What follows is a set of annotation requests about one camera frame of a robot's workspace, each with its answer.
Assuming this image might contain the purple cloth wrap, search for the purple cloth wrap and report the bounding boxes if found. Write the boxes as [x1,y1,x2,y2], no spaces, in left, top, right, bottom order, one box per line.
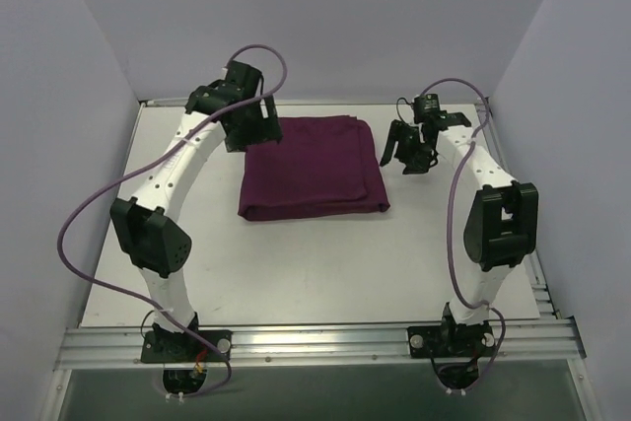
[238,115,390,222]

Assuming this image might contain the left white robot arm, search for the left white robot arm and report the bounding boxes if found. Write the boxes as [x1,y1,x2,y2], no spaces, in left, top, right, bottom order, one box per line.
[109,80,282,361]

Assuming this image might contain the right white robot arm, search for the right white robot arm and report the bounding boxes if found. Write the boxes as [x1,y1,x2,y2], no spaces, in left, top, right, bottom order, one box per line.
[380,111,539,355]

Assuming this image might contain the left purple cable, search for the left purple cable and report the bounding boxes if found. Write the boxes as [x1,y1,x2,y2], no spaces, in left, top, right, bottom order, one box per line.
[57,44,289,398]

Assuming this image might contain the purple cable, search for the purple cable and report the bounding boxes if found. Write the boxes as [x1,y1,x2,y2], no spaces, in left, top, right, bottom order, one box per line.
[418,77,509,387]
[57,44,289,398]

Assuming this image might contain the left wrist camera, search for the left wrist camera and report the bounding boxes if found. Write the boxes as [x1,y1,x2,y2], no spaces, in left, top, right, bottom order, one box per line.
[225,60,262,96]

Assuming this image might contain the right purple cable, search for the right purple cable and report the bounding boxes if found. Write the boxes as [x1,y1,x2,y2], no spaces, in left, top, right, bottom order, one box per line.
[418,77,509,387]

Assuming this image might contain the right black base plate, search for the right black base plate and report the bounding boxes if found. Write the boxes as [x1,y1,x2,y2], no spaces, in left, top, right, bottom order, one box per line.
[406,323,496,359]

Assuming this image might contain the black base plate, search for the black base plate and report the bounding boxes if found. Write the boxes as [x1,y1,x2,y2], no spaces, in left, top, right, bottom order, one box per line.
[406,323,496,359]
[140,329,233,364]

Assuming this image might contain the aluminium right side rail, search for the aluminium right side rail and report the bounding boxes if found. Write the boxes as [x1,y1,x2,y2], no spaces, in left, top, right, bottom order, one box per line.
[475,103,559,318]

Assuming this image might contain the aluminium rail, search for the aluminium rail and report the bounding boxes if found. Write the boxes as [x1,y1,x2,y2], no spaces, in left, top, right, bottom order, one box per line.
[475,103,559,318]
[54,318,585,370]

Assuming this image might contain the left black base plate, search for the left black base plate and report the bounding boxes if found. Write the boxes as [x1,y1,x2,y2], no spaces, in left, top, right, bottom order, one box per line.
[140,329,233,364]

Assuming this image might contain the aluminium front rail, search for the aluminium front rail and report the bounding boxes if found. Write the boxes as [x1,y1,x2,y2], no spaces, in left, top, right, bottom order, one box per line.
[54,318,585,370]

